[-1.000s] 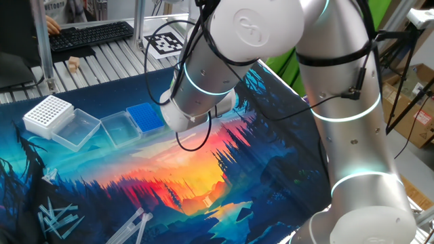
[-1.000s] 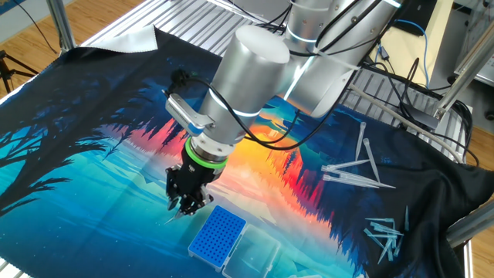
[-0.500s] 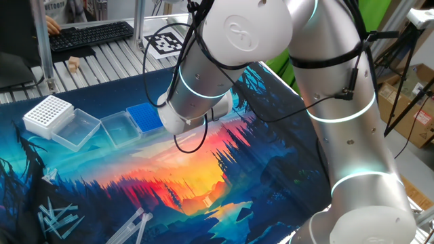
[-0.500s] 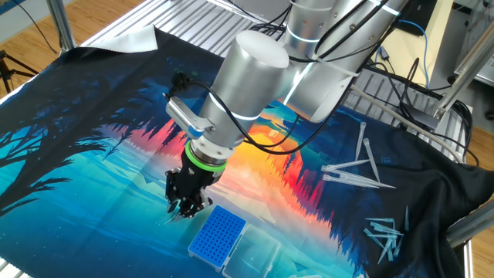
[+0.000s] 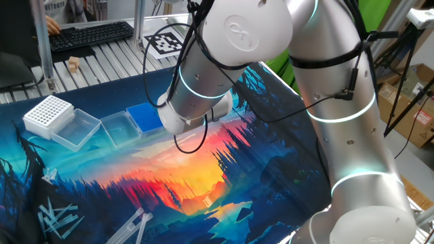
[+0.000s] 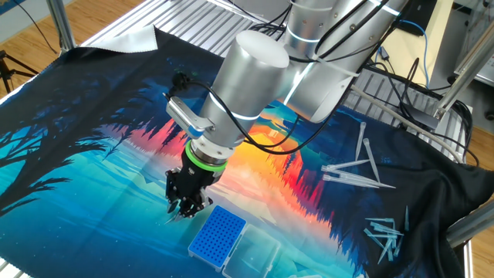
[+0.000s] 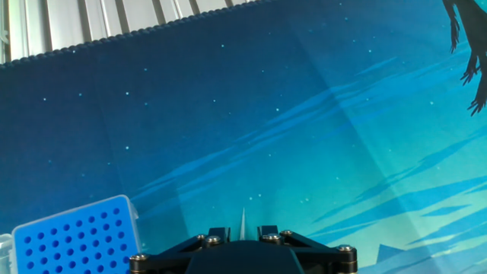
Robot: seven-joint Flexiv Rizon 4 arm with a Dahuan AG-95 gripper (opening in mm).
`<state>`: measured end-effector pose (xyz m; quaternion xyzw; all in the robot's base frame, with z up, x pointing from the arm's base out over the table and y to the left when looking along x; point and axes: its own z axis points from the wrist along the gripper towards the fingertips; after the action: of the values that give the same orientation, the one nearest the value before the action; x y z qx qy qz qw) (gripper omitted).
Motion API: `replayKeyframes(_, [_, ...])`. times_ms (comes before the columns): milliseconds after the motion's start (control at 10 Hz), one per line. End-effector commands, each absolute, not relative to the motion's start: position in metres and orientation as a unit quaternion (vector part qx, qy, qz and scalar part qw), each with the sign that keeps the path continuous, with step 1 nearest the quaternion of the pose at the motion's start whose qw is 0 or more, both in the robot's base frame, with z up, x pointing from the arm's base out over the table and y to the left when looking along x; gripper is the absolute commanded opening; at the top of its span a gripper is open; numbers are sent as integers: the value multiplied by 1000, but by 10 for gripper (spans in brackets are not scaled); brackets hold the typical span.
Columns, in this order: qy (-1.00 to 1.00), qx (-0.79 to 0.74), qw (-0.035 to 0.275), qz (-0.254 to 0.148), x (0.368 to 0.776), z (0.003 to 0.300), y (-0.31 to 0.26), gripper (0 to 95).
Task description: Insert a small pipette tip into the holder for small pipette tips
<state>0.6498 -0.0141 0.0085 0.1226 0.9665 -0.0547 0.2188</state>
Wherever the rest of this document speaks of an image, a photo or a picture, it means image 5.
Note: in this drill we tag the small clear hinged lid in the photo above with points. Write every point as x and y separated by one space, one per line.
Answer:
120 130

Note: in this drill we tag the black keyboard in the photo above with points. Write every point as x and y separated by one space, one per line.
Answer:
91 35

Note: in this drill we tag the black tripod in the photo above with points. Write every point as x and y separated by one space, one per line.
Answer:
403 78

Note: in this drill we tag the black white marker sheet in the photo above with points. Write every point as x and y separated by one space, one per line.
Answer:
166 44

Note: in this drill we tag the black monitor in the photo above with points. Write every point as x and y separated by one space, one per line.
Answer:
17 40

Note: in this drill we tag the large clear pipette tip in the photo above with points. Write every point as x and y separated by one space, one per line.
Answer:
132 228
144 228
127 222

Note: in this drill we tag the green cloth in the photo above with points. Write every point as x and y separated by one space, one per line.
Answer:
376 13

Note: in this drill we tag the brown cardboard sheet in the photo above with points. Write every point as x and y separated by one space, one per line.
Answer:
418 194

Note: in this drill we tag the white pipette tip holder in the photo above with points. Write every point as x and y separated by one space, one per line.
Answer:
47 115

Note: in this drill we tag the landscape print cloth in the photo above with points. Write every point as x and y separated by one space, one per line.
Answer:
169 176

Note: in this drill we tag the small wooden block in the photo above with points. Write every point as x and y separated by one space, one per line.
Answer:
73 64

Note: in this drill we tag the person in white shirt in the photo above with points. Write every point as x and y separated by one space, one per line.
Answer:
68 11

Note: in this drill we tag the cardboard box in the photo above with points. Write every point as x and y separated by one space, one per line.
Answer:
407 112

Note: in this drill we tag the person's hand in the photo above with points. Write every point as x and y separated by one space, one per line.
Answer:
53 26

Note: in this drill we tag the small clear pipette tip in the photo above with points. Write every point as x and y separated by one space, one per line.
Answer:
53 177
48 176

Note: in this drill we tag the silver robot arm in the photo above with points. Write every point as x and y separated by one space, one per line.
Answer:
339 135

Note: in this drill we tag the large clear hinged lid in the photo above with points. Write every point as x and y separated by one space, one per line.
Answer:
76 130

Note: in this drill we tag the blue pipette tip holder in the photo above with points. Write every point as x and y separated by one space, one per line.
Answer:
144 117

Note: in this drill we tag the white camera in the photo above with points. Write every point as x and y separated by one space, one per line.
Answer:
422 18

